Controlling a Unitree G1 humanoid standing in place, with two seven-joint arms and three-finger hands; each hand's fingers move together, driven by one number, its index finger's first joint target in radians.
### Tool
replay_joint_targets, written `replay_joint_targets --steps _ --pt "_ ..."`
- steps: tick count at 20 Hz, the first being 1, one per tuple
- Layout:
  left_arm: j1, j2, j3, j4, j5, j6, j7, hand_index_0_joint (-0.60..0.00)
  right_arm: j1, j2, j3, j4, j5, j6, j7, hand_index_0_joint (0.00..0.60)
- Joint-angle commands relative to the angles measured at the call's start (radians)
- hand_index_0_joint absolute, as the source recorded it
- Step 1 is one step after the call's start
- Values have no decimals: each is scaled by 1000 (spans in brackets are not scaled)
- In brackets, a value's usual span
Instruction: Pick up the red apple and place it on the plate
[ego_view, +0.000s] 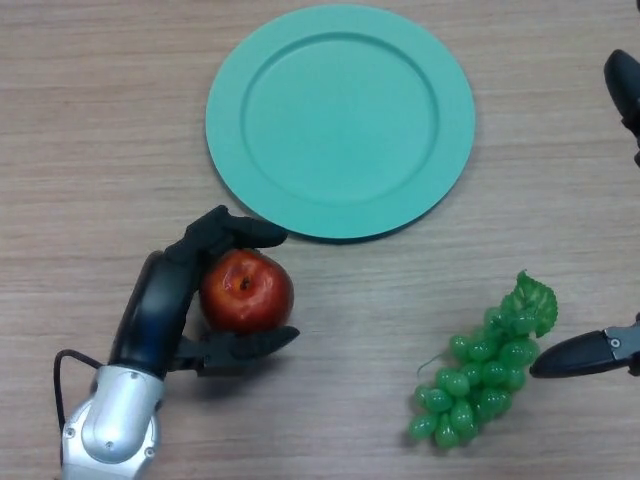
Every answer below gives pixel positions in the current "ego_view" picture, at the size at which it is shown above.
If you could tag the green plastic grape bunch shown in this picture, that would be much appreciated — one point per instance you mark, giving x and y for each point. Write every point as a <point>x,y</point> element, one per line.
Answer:
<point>452,385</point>

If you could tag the red apple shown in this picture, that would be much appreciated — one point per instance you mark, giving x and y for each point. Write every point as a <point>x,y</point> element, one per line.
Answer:
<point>250,295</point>

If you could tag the green round plate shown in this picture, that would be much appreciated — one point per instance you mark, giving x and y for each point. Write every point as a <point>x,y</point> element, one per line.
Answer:
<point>340,125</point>

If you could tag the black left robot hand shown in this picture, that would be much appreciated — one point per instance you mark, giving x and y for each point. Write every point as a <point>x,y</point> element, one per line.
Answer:
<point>155,310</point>

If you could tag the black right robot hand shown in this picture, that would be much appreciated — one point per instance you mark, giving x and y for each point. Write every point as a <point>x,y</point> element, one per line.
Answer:
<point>575,357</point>

